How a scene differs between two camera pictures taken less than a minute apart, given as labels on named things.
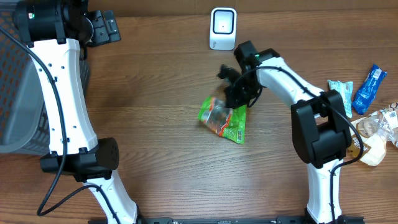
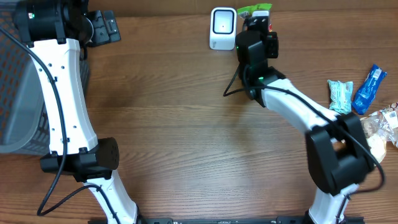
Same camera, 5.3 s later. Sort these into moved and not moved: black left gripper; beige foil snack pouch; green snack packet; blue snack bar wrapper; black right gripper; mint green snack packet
Moved: black right gripper; green snack packet
Not moved: beige foil snack pouch; black left gripper; mint green snack packet; blue snack bar wrapper
